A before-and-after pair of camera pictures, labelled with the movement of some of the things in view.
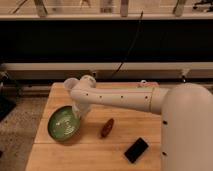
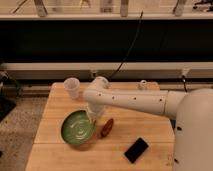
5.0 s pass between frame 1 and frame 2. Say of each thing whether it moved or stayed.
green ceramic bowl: moved
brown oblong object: stayed
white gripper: moved
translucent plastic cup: stayed
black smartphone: stayed
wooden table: stayed
